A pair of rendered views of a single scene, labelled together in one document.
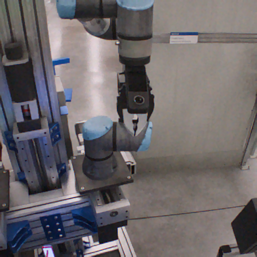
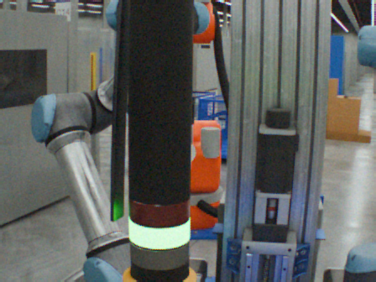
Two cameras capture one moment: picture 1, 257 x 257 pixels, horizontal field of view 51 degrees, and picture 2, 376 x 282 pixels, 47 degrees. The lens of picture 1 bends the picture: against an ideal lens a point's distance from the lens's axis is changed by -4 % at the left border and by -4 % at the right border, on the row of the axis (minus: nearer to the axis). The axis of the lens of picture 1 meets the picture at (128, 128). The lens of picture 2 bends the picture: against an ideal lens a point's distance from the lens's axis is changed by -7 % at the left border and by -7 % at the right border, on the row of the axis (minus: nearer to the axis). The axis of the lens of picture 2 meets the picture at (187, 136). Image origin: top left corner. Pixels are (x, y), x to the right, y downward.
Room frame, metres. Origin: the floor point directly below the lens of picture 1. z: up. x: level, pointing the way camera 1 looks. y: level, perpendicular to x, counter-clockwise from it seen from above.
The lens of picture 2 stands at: (-0.14, 0.05, 1.71)
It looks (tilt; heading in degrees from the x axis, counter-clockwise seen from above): 11 degrees down; 30
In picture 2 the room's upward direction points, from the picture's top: 1 degrees clockwise
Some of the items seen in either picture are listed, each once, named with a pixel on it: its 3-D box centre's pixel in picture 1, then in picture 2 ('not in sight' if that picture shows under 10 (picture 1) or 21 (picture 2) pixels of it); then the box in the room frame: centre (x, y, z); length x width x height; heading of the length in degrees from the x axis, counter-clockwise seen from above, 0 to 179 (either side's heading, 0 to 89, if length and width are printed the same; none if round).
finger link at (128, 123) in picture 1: (127, 117); not in sight; (0.60, 0.00, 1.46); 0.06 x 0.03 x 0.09; 8
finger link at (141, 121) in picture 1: (139, 116); not in sight; (0.61, -0.03, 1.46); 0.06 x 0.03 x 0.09; 8
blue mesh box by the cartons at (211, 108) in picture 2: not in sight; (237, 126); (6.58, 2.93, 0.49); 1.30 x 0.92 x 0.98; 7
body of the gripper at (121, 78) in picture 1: (133, 78); not in sight; (0.61, -0.01, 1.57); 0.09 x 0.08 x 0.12; 8
